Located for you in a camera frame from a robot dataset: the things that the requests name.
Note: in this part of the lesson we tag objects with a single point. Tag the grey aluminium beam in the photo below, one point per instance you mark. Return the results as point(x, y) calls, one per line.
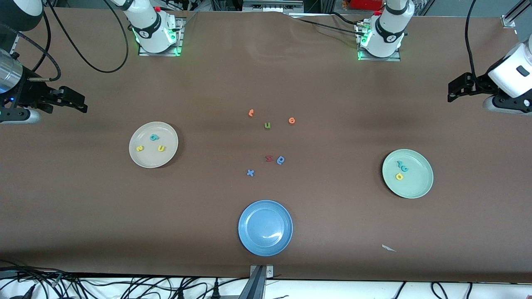
point(253, 288)

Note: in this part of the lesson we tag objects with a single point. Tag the blue foam letter a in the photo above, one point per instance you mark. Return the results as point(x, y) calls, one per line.
point(281, 160)

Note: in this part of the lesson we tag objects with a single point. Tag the black power plug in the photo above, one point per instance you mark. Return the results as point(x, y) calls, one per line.
point(215, 290)
point(181, 294)

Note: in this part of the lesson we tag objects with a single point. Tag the light green plate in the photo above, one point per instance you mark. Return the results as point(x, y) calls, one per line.
point(417, 182)

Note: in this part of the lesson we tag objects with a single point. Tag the white paper scrap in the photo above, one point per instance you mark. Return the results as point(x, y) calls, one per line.
point(387, 248)

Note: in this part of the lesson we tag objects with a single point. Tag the grey power strip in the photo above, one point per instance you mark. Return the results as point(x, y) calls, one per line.
point(272, 5)

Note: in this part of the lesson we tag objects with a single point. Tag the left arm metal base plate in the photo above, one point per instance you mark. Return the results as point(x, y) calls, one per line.
point(380, 59)

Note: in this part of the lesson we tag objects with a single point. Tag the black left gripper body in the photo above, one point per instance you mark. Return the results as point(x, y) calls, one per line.
point(475, 83)

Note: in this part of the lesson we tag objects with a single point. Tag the red box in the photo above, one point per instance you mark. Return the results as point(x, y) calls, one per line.
point(365, 4)

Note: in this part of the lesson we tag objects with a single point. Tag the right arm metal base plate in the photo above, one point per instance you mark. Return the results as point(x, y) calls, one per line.
point(180, 33)

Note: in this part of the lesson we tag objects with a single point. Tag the beige brown plate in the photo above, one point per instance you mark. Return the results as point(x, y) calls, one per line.
point(153, 160)

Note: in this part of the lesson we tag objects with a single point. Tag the blue plate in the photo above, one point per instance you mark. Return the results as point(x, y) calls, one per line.
point(265, 227)

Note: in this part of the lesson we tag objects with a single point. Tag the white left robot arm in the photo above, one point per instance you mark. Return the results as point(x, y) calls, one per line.
point(388, 33)

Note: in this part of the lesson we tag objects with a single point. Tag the brown table cover sheet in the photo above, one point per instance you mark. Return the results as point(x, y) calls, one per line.
point(83, 207)

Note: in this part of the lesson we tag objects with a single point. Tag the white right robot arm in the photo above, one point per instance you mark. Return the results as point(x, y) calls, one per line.
point(151, 31)

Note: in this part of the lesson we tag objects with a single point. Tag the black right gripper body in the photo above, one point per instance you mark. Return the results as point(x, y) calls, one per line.
point(28, 93)

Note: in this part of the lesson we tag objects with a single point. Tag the metal table edge bracket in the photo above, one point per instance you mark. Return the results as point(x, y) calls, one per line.
point(269, 272)

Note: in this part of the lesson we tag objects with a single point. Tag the aluminium frame profile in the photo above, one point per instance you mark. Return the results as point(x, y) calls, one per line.
point(16, 43)
point(509, 20)

